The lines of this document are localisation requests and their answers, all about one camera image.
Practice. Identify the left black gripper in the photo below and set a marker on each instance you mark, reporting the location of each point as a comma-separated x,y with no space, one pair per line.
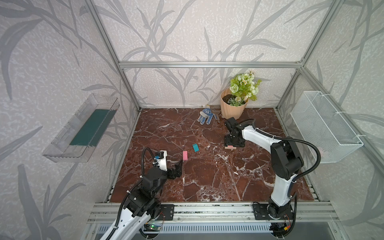
171,172

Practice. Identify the aluminium frame crossbar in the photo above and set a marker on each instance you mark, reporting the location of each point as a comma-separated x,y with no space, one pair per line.
163,64

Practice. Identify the beige flower pot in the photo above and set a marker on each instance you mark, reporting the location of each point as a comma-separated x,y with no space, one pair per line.
229,111

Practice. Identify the white wire mesh basket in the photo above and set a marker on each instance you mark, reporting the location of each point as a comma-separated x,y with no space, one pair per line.
321,124

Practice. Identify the green white artificial flowers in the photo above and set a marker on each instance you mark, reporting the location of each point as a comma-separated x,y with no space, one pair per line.
243,88

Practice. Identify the clear plastic wall tray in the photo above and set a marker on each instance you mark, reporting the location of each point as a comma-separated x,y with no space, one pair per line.
59,150

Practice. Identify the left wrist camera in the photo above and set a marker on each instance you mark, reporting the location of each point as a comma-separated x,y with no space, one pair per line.
160,160

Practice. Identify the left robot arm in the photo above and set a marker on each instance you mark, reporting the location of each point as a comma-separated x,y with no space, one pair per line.
140,204

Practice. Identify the aluminium front rail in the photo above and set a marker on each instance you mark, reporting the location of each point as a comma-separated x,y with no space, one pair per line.
220,212

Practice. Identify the blue white garden glove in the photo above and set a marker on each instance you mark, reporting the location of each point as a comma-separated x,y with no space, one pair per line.
206,116

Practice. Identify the teal block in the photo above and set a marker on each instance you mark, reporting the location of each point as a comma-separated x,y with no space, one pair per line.
196,147

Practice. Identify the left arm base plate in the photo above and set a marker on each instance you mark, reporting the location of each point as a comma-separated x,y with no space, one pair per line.
167,212

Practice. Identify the pink block front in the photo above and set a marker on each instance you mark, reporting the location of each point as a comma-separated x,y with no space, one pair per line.
230,148

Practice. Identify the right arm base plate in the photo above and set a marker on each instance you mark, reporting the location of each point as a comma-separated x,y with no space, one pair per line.
261,211

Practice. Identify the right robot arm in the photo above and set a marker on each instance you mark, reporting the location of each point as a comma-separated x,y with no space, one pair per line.
286,161

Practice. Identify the pink block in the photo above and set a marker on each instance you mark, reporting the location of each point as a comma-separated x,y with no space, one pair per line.
230,148
185,155

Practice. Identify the green mat in tray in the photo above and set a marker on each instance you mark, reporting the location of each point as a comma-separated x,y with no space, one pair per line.
92,131

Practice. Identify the left controller board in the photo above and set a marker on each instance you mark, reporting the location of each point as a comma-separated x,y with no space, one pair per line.
152,227

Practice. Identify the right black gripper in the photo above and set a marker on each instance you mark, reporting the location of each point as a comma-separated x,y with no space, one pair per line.
234,139

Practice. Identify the small brown rake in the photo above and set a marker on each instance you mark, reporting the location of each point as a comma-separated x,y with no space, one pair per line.
216,110

